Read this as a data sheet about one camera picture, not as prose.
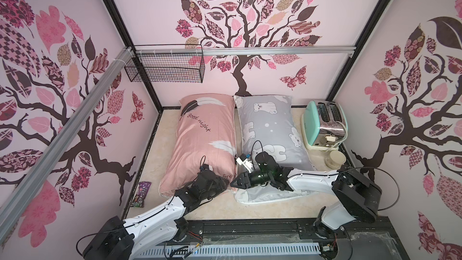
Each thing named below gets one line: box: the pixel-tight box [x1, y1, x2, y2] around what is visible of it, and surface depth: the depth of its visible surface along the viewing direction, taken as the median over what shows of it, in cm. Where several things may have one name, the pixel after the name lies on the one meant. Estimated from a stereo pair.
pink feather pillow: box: [158, 93, 238, 196], surface depth 87 cm
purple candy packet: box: [131, 181, 152, 208], surface depth 85 cm
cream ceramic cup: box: [324, 150, 347, 170], surface depth 90 cm
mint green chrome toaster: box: [300, 99, 349, 152], surface depth 95 cm
